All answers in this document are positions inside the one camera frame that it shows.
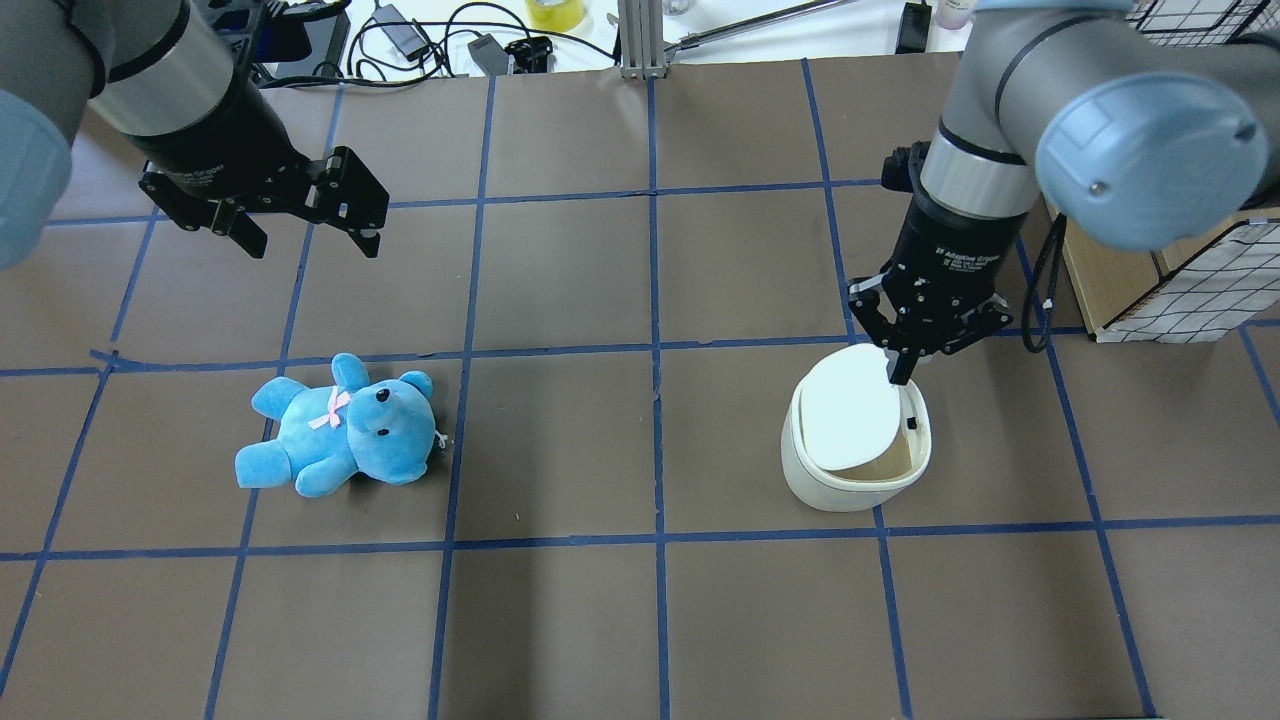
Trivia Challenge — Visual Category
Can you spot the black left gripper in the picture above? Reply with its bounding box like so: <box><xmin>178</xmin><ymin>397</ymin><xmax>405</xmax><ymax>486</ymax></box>
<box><xmin>138</xmin><ymin>90</ymin><xmax>390</xmax><ymax>259</ymax></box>

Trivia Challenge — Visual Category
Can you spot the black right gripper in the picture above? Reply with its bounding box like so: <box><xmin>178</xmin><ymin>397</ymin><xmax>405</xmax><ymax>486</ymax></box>
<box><xmin>849</xmin><ymin>196</ymin><xmax>1012</xmax><ymax>387</ymax></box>

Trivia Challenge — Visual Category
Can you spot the white trash can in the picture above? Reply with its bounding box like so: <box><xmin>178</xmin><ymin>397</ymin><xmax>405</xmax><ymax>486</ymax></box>
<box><xmin>780</xmin><ymin>343</ymin><xmax>933</xmax><ymax>512</ymax></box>

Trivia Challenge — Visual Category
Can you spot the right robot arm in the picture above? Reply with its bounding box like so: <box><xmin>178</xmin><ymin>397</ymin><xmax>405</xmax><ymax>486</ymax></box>
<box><xmin>847</xmin><ymin>1</ymin><xmax>1277</xmax><ymax>386</ymax></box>

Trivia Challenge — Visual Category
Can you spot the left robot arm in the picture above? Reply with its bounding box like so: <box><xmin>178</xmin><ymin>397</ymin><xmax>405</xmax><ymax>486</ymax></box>
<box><xmin>1</xmin><ymin>1</ymin><xmax>389</xmax><ymax>268</ymax></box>

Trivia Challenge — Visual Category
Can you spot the black power adapter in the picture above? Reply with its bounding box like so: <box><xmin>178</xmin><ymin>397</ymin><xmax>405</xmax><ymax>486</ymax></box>
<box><xmin>371</xmin><ymin>4</ymin><xmax>430</xmax><ymax>61</ymax></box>

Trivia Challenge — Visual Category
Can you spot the blue teddy bear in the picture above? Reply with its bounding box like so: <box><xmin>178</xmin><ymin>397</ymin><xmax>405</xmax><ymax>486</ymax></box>
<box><xmin>234</xmin><ymin>354</ymin><xmax>449</xmax><ymax>498</ymax></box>

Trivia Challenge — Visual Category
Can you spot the yellow tape roll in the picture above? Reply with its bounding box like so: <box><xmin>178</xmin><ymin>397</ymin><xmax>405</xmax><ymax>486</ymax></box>
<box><xmin>525</xmin><ymin>0</ymin><xmax>586</xmax><ymax>33</ymax></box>

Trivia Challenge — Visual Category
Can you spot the aluminium frame post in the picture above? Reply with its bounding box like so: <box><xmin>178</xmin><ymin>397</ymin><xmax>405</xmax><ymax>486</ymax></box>
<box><xmin>617</xmin><ymin>0</ymin><xmax>669</xmax><ymax>79</ymax></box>

